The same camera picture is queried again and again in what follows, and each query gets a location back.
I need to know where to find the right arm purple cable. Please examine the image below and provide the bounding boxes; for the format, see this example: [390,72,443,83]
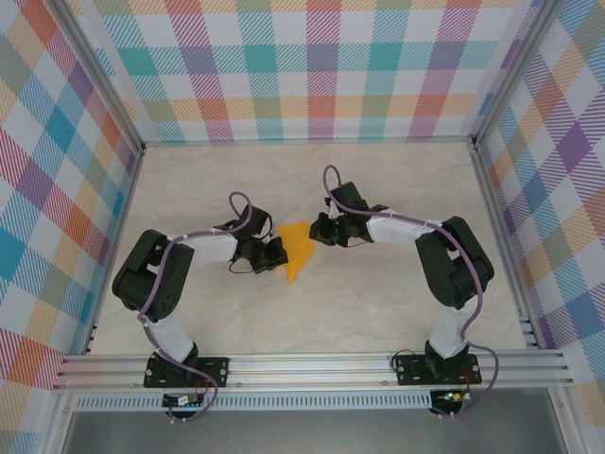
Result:
[321,164,501,421]

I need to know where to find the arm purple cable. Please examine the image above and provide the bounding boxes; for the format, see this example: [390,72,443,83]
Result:
[137,190,254,425]
[321,164,501,421]

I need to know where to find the long aluminium mounting rail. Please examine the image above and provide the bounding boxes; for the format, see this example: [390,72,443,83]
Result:
[51,349,576,393]

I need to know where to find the orange cloth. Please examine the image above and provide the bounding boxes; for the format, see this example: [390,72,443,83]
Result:
[276,220,318,285]

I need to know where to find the aluminium frame rail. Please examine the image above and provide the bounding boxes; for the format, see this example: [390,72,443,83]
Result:
[471,144,543,350]
[82,144,147,356]
[141,135,476,148]

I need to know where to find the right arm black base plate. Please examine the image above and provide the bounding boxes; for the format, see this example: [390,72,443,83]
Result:
[394,354,483,387]

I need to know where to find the grey metal panel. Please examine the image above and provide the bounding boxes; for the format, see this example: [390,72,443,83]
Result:
[60,410,568,454]

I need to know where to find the thin black base wire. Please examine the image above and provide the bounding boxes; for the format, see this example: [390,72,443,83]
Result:
[391,348,427,371]

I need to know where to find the slotted grey cable duct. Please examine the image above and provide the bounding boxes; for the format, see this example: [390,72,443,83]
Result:
[73,394,434,412]

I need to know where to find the aluminium frame post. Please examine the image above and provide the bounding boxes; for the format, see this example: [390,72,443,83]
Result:
[470,0,559,148]
[46,0,147,155]

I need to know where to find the black circuit board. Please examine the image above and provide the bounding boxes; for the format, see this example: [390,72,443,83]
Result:
[162,394,204,408]

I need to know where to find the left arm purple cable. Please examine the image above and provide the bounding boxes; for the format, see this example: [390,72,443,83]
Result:
[137,190,254,425]

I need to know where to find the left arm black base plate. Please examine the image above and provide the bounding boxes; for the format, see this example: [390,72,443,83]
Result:
[144,357,231,389]

